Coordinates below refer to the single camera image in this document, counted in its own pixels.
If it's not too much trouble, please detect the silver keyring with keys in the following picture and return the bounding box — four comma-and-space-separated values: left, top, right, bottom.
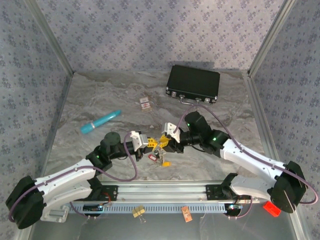
153, 147, 167, 167

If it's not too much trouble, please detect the teal plastic tube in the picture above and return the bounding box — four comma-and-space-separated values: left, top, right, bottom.
79, 109, 123, 135

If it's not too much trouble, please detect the small red white card packet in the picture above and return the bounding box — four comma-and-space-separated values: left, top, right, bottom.
139, 97, 152, 112

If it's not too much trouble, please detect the left small circuit board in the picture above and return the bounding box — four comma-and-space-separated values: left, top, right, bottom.
83, 203, 105, 213

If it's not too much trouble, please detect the small circuit board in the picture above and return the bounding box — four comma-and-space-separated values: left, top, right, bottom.
224, 203, 243, 213
83, 203, 105, 213

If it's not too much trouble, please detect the tan binder clip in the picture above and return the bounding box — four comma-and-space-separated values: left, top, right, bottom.
131, 205, 147, 223

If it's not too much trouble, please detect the orange paper tag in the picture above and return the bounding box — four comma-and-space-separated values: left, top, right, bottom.
181, 206, 193, 223

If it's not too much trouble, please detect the right small circuit board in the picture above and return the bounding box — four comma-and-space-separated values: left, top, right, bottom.
224, 203, 243, 213

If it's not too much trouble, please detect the red plastic block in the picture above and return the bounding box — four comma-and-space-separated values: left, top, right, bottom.
262, 201, 281, 218

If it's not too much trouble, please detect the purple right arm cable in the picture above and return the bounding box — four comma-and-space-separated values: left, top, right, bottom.
174, 104, 318, 204

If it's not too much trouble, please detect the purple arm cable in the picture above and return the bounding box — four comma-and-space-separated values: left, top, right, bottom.
174, 104, 318, 204
8, 132, 139, 223

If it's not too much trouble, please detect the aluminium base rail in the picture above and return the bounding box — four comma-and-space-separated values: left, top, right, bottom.
101, 180, 273, 204

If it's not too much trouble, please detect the black case with metal handle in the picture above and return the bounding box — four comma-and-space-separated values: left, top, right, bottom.
165, 64, 221, 107

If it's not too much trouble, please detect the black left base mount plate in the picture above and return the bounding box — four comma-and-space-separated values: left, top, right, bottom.
91, 184, 119, 202

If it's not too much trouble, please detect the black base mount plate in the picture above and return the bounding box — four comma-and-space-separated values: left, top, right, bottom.
91, 184, 119, 202
205, 184, 252, 201

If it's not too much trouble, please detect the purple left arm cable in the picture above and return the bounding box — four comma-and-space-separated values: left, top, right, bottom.
8, 132, 139, 223

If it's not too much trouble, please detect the slotted grey cable duct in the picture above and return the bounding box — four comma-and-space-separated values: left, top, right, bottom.
68, 201, 243, 215

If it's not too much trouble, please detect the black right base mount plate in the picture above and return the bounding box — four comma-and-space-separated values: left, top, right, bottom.
205, 184, 252, 201

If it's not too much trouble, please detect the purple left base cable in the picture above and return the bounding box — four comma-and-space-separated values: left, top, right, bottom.
67, 201, 99, 220

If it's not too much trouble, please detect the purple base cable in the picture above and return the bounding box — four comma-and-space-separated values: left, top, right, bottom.
67, 201, 99, 220
228, 196, 253, 220

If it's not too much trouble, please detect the grey metal bracket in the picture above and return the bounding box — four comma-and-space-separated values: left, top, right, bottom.
39, 205, 70, 223

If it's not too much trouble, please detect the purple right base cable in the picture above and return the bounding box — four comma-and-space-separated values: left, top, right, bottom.
228, 196, 253, 220

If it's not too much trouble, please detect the aluminium frame post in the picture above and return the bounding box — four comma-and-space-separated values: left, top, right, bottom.
24, 0, 76, 75
247, 0, 298, 77

